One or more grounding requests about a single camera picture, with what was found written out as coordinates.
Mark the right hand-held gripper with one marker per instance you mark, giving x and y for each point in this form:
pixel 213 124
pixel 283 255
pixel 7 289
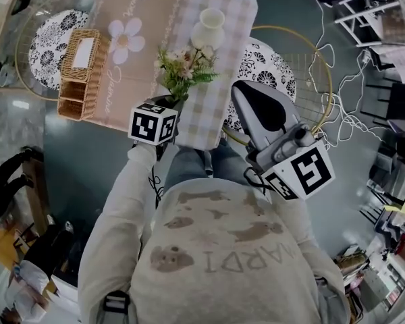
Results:
pixel 312 172

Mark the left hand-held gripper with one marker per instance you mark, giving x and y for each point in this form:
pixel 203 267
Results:
pixel 143 125

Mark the pink white artificial flowers bunch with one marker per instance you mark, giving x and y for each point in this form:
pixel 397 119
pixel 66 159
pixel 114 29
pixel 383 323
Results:
pixel 184 69

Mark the white ceramic vase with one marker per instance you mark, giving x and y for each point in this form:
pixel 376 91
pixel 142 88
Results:
pixel 207 29

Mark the person's right forearm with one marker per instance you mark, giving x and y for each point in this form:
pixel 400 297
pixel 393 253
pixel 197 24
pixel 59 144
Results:
pixel 293 221

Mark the person's left forearm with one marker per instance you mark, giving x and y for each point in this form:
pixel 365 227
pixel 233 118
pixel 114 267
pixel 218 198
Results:
pixel 131 181

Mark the pink checked cloth covered table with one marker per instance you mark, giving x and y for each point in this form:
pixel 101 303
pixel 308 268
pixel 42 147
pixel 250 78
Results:
pixel 138 83

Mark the black white floral cushion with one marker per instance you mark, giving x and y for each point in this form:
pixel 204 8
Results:
pixel 50 52
pixel 270 69

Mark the person's right leg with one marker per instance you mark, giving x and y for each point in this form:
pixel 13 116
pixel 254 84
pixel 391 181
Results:
pixel 229 164

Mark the person's leg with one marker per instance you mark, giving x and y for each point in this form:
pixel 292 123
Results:
pixel 189 167
pixel 229 164

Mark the person's left leg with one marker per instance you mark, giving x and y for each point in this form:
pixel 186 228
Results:
pixel 189 167

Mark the wicker basket organizer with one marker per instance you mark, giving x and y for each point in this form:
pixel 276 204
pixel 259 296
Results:
pixel 84 89

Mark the white tissue pack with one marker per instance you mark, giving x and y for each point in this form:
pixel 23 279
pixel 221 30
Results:
pixel 82 52

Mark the white plug adapter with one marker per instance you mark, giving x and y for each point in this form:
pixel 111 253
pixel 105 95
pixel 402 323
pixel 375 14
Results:
pixel 365 58

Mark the wooden floor board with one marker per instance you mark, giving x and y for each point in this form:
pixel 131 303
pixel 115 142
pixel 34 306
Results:
pixel 37 187

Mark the dark grey chair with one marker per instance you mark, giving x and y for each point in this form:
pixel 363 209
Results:
pixel 401 106

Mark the black metal shelf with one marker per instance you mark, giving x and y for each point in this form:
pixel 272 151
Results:
pixel 391 174

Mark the pale checked cloth side table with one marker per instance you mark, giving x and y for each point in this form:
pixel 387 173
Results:
pixel 398 52

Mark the pale green watering can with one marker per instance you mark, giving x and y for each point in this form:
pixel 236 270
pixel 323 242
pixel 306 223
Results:
pixel 5 74

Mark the person's torso in beige sweatshirt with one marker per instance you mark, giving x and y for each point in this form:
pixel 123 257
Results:
pixel 222 275

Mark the light wooden side table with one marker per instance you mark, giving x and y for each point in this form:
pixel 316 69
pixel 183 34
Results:
pixel 0 19

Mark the white frame shelf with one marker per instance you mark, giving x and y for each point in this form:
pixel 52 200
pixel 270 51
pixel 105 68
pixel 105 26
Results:
pixel 357 22

